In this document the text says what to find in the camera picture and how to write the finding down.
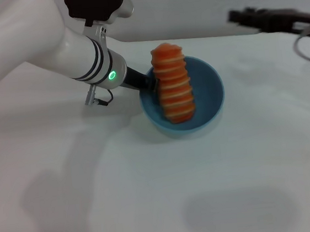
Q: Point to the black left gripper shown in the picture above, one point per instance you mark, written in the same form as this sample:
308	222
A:
136	79

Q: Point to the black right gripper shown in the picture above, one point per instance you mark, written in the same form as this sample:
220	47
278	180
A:
286	20

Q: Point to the orange striped bread loaf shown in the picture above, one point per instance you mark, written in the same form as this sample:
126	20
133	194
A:
176	91

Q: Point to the blue bowl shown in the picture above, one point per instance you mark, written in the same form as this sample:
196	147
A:
208	99

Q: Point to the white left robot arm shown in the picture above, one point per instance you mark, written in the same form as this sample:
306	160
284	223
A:
39	47

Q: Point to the left camera mount bracket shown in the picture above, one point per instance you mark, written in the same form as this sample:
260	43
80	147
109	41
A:
96	33

